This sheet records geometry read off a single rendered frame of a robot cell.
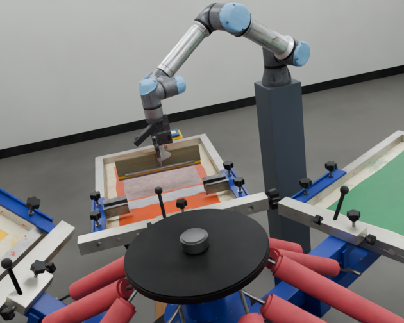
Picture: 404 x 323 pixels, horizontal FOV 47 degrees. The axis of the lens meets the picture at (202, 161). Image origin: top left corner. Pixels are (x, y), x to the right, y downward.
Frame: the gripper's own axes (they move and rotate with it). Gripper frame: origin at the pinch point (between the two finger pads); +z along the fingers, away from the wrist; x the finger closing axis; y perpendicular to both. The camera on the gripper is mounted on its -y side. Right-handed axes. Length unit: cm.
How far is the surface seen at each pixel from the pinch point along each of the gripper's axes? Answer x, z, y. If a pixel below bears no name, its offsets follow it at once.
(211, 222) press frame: -91, -23, 5
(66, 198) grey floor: 211, 109, -80
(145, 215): -18.0, 13.4, -10.3
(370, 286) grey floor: 9, 110, 103
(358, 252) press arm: -68, 16, 54
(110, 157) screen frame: 42.2, 10.2, -21.6
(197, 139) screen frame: 42.1, 11.1, 24.1
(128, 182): 14.9, 13.4, -15.0
